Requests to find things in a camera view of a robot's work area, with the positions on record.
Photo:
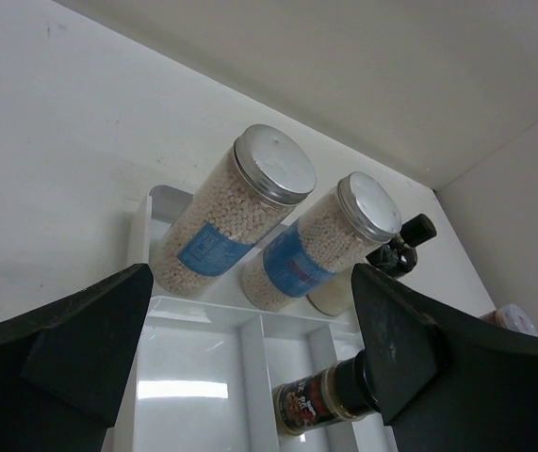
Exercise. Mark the black-lid white spice jar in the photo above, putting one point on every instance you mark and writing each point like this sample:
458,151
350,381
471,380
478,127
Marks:
396,259

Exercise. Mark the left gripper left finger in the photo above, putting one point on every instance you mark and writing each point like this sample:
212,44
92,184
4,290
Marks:
64,366

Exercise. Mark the red-label white-lid jar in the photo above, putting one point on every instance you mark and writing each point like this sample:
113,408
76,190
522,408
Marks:
512,318

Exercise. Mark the small black-lid spice bottle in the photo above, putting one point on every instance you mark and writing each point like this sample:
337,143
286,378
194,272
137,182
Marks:
338,394

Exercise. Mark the clear plastic organizer tray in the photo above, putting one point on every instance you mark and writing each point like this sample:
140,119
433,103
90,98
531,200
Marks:
204,372

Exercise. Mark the silver-lid blue-label shaker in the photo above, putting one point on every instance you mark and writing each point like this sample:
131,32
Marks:
354,218
259,181

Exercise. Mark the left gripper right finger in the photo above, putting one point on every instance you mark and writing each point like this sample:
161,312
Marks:
442,379

